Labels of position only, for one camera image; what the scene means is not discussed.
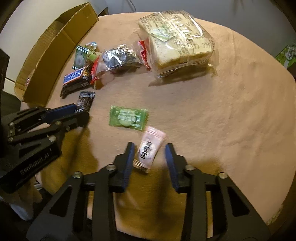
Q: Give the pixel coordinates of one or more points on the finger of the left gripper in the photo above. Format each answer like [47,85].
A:
[62,125]
[25,120]

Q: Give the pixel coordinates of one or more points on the green round candy packet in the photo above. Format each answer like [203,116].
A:
[134,118]

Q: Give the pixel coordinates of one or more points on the black patterned candy packet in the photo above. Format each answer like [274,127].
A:
[85,100]

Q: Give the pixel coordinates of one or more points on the green white gift bag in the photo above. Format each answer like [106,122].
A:
[287,56]

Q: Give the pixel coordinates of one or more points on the brown Snickers bar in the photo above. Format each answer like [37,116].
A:
[76,80]

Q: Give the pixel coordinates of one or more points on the teal donut candy packet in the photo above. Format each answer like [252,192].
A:
[81,57]

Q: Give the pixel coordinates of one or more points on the red blue jelly cup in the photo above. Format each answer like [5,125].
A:
[93,51]

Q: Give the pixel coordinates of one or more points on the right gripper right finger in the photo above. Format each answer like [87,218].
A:
[216,209]

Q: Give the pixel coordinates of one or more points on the dark pastry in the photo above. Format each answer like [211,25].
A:
[119,60]

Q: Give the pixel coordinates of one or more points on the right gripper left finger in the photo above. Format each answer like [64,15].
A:
[83,208]

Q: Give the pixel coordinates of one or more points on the packaged sliced bread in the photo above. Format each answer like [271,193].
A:
[174,40]

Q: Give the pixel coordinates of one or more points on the cardboard box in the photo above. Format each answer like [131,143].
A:
[46,59]

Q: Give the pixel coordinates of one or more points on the pink white candy packet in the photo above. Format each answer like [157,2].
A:
[152,140]

